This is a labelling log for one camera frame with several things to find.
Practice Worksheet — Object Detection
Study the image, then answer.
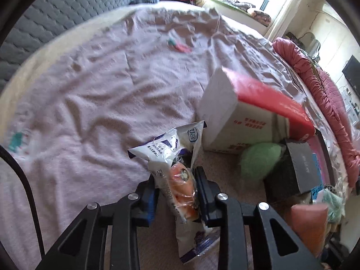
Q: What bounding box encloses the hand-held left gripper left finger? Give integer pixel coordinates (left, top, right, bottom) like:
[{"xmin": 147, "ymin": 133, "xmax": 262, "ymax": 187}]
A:
[{"xmin": 35, "ymin": 178, "xmax": 161, "ymax": 270}]

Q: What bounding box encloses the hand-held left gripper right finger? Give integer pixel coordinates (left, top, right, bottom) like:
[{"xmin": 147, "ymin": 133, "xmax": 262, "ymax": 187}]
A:
[{"xmin": 194, "ymin": 166, "xmax": 324, "ymax": 270}]

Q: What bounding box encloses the white packet with orange print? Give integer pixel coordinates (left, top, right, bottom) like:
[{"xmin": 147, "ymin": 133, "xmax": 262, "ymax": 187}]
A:
[{"xmin": 127, "ymin": 120, "xmax": 221, "ymax": 265}]

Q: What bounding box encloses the green fluffy ball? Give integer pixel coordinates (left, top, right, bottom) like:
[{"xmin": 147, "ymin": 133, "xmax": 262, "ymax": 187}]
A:
[{"xmin": 239, "ymin": 142, "xmax": 286, "ymax": 182}]

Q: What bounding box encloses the red and white cardboard box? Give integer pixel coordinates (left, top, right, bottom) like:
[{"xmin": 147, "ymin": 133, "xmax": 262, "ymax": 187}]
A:
[{"xmin": 197, "ymin": 67, "xmax": 315, "ymax": 155}]

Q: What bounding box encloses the black box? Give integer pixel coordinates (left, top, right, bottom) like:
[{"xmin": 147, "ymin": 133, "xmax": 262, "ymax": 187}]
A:
[{"xmin": 264, "ymin": 138, "xmax": 324, "ymax": 203}]

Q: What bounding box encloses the lilac patterned bed sheet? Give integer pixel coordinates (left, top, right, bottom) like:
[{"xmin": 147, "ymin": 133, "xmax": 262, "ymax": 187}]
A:
[{"xmin": 0, "ymin": 1, "xmax": 346, "ymax": 270}]

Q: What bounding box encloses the green tissue packet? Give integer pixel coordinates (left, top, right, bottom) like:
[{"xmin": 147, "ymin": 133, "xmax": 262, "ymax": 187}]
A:
[{"xmin": 313, "ymin": 188, "xmax": 346, "ymax": 224}]

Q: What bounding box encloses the red ruched quilt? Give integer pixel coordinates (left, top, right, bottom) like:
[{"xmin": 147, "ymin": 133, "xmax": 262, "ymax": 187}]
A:
[{"xmin": 272, "ymin": 37, "xmax": 360, "ymax": 187}]

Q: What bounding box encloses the white cabinet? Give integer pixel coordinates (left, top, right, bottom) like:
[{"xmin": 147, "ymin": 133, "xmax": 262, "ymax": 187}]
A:
[{"xmin": 340, "ymin": 87, "xmax": 360, "ymax": 116}]

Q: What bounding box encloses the ornate mirror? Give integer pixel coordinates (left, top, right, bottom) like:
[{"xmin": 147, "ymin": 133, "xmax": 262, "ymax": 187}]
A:
[{"xmin": 298, "ymin": 32, "xmax": 321, "ymax": 59}]

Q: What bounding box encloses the crumpled cloth on windowsill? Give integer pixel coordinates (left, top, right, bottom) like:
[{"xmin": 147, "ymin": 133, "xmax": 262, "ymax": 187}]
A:
[{"xmin": 225, "ymin": 0, "xmax": 272, "ymax": 24}]

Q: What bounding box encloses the black television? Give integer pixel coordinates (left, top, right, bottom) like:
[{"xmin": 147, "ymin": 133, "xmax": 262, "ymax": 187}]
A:
[{"xmin": 342, "ymin": 56, "xmax": 360, "ymax": 90}]

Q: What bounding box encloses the grey quilted headboard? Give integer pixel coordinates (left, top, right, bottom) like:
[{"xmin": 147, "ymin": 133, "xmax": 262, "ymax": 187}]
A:
[{"xmin": 0, "ymin": 0, "xmax": 147, "ymax": 90}]

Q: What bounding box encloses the black cable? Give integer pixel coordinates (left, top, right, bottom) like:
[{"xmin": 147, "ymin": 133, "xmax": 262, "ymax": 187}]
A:
[{"xmin": 0, "ymin": 145, "xmax": 45, "ymax": 259}]

